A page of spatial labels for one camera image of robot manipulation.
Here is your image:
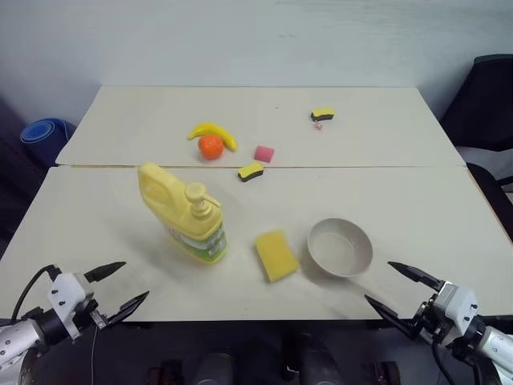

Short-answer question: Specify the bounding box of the pink sponge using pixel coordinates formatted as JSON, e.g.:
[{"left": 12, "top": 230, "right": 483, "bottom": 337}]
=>
[{"left": 254, "top": 145, "right": 276, "bottom": 164}]

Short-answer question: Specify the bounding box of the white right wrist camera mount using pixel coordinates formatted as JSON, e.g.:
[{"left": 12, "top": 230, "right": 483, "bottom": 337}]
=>
[{"left": 436, "top": 281, "right": 480, "bottom": 334}]

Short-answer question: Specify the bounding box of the black office chair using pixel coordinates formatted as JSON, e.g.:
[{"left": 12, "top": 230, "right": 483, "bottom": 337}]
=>
[{"left": 438, "top": 53, "right": 513, "bottom": 246}]

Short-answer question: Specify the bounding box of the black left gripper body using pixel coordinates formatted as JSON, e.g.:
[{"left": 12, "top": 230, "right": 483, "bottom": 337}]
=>
[{"left": 72, "top": 296, "right": 111, "bottom": 334}]

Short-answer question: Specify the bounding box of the blue rolled mat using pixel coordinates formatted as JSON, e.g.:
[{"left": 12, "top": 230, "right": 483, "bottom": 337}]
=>
[{"left": 20, "top": 117, "right": 78, "bottom": 162}]

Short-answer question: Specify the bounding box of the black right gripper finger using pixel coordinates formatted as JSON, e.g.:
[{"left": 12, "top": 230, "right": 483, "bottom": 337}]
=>
[
  {"left": 364, "top": 294, "right": 420, "bottom": 341},
  {"left": 387, "top": 261, "right": 443, "bottom": 293}
]

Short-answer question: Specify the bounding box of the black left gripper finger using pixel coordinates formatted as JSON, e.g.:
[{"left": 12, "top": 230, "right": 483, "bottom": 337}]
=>
[
  {"left": 104, "top": 290, "right": 151, "bottom": 326},
  {"left": 83, "top": 261, "right": 127, "bottom": 283}
]

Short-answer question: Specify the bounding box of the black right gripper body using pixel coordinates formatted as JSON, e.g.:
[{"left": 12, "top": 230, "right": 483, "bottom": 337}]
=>
[{"left": 411, "top": 280, "right": 458, "bottom": 347}]

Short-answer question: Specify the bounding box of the beige bowl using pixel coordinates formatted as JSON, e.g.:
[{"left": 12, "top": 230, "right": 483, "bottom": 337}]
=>
[{"left": 307, "top": 217, "right": 375, "bottom": 279}]

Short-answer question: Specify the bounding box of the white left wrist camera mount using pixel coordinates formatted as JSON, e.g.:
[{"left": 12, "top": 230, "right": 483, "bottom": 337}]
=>
[{"left": 46, "top": 272, "right": 96, "bottom": 340}]

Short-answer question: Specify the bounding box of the thin grey wire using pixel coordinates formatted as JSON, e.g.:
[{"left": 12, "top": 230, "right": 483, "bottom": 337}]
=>
[{"left": 91, "top": 325, "right": 99, "bottom": 385}]

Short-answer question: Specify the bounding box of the yellow toy banana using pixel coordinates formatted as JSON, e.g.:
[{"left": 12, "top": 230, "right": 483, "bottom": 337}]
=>
[{"left": 186, "top": 121, "right": 240, "bottom": 153}]

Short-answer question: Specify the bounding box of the large yellow sponge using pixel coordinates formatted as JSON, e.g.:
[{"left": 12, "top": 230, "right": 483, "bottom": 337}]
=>
[{"left": 255, "top": 229, "right": 301, "bottom": 283}]

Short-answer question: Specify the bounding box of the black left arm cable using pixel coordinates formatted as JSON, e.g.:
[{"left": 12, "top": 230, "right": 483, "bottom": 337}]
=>
[{"left": 10, "top": 263, "right": 61, "bottom": 322}]

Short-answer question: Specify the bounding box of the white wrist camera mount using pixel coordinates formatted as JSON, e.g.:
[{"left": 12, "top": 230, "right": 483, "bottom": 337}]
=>
[
  {"left": 436, "top": 281, "right": 480, "bottom": 334},
  {"left": 46, "top": 272, "right": 96, "bottom": 340}
]

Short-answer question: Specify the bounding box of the yellow and black sponge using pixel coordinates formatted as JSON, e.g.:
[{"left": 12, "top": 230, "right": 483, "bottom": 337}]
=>
[
  {"left": 236, "top": 161, "right": 266, "bottom": 184},
  {"left": 309, "top": 107, "right": 336, "bottom": 123}
]

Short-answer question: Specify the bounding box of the yellow soap pump bottle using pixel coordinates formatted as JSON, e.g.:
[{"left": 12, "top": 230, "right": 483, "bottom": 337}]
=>
[{"left": 137, "top": 161, "right": 229, "bottom": 265}]

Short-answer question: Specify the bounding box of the orange toy fruit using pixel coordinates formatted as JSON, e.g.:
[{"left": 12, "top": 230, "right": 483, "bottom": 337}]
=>
[{"left": 198, "top": 135, "right": 224, "bottom": 161}]

